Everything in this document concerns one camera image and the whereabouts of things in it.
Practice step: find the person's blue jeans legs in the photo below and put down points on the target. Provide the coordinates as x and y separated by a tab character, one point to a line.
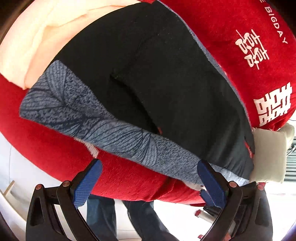
125	220

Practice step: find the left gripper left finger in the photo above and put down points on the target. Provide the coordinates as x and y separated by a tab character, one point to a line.
43	222

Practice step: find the cream white quilt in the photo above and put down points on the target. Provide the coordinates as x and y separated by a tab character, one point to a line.
42	30

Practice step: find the black pants grey patterned waistband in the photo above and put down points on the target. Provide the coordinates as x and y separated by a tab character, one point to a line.
136	83

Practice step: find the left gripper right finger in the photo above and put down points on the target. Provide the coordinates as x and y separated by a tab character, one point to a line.
245	212

